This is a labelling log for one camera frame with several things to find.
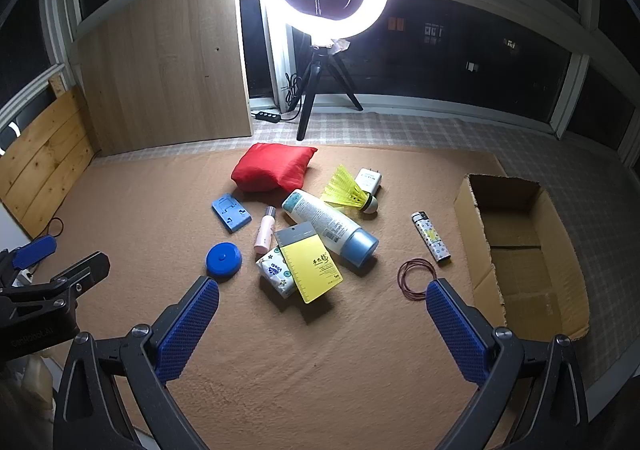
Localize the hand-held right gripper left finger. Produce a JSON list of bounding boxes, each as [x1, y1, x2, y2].
[[52, 275, 221, 450]]

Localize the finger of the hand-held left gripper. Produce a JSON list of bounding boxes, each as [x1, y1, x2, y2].
[[0, 251, 111, 326], [0, 236, 59, 288]]

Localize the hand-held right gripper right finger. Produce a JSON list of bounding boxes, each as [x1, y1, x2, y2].
[[425, 279, 588, 450]]

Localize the dark red rubber band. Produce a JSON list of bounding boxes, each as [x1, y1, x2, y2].
[[398, 257, 440, 303]]

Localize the patterned white lighter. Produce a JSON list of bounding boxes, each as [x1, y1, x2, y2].
[[411, 211, 452, 265]]

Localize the white tissue packet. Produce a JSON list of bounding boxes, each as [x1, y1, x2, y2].
[[255, 246, 301, 299]]

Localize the cardboard box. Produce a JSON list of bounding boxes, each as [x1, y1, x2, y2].
[[453, 173, 591, 342]]

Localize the blue phone stand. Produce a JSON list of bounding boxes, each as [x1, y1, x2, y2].
[[210, 193, 252, 234]]

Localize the small pink bottle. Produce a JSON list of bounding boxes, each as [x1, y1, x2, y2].
[[253, 205, 278, 254]]

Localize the yellow notebook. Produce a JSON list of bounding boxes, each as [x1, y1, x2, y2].
[[273, 223, 345, 305]]

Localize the white bottle with blue cap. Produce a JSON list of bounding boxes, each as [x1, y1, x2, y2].
[[281, 189, 379, 274]]

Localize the white charger plug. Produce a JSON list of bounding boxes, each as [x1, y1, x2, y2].
[[355, 167, 383, 197]]

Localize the red fabric pouch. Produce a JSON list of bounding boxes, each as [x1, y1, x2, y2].
[[230, 142, 319, 193]]

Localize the yellow shuttlecock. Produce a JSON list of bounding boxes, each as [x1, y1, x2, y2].
[[320, 164, 379, 217]]

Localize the pine plank board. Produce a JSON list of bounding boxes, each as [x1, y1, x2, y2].
[[0, 75, 96, 240]]

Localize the light wooden board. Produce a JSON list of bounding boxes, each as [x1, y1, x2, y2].
[[75, 0, 254, 156]]

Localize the black ring light cable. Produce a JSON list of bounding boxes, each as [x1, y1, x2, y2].
[[280, 73, 306, 123]]

